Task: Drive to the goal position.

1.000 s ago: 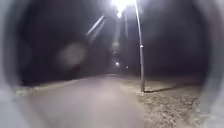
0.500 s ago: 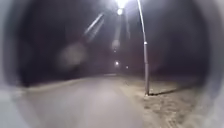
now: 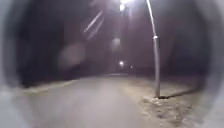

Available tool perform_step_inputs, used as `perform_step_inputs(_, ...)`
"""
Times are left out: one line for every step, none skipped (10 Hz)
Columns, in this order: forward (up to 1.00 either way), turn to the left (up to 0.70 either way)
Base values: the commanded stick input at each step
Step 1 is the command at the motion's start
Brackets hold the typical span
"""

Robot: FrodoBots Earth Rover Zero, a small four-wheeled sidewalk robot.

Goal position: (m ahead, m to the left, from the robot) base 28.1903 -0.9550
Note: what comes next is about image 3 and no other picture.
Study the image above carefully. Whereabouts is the dry grass verge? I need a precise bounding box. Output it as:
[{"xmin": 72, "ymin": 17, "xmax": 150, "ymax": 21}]
[{"xmin": 117, "ymin": 75, "xmax": 214, "ymax": 128}]

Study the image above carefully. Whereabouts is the grey street lamp pole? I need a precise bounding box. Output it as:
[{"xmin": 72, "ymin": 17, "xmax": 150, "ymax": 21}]
[{"xmin": 145, "ymin": 0, "xmax": 162, "ymax": 99}]

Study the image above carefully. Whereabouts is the grey asphalt path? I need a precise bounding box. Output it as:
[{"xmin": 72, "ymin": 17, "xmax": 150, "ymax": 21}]
[{"xmin": 13, "ymin": 74, "xmax": 160, "ymax": 128}]

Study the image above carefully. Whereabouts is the pale grass strip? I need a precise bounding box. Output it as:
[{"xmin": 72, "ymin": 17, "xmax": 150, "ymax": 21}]
[{"xmin": 13, "ymin": 78, "xmax": 88, "ymax": 98}]

